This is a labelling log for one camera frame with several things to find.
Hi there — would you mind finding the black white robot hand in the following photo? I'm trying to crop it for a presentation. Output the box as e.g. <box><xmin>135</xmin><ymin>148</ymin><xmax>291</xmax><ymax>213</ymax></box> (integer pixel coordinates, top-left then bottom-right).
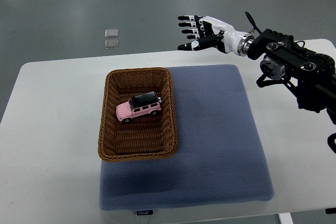
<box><xmin>177</xmin><ymin>15</ymin><xmax>248</xmax><ymax>55</ymax></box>

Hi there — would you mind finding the pink toy car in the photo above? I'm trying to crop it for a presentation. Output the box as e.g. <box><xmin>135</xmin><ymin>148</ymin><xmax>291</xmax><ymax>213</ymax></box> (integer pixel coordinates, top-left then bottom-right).
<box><xmin>116</xmin><ymin>91</ymin><xmax>162</xmax><ymax>122</ymax></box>

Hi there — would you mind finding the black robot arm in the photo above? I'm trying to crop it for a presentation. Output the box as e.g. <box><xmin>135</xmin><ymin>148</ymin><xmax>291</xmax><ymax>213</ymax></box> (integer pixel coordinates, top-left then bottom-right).
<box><xmin>178</xmin><ymin>12</ymin><xmax>335</xmax><ymax>122</ymax></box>

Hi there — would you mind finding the brown wicker basket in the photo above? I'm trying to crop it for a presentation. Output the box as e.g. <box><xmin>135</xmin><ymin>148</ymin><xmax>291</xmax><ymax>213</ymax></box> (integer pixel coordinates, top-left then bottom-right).
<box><xmin>98</xmin><ymin>67</ymin><xmax>178</xmax><ymax>162</ymax></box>

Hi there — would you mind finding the upper metal floor plate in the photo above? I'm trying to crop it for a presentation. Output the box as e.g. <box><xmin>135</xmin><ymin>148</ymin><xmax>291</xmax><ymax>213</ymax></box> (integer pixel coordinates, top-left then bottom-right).
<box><xmin>104</xmin><ymin>28</ymin><xmax>119</xmax><ymax>38</ymax></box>

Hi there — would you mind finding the metal floor plate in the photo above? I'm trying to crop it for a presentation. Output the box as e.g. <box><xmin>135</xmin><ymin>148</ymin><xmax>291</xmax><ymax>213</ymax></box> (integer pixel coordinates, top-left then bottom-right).
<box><xmin>104</xmin><ymin>28</ymin><xmax>119</xmax><ymax>38</ymax></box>
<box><xmin>104</xmin><ymin>39</ymin><xmax>119</xmax><ymax>49</ymax></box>

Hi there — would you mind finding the lower metal floor plate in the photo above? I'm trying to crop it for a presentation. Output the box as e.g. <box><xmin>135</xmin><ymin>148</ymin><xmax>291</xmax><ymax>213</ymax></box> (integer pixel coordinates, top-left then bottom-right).
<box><xmin>104</xmin><ymin>39</ymin><xmax>119</xmax><ymax>49</ymax></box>

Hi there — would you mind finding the blue-grey padded mat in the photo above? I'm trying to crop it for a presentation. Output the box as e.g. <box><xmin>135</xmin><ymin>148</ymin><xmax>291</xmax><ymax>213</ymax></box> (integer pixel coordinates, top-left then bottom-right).
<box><xmin>100</xmin><ymin>65</ymin><xmax>274</xmax><ymax>210</ymax></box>

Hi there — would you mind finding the white table leg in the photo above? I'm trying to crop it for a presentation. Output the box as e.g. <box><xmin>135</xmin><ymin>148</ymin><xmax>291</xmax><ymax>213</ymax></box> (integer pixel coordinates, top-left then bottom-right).
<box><xmin>278</xmin><ymin>212</ymin><xmax>293</xmax><ymax>224</ymax></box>

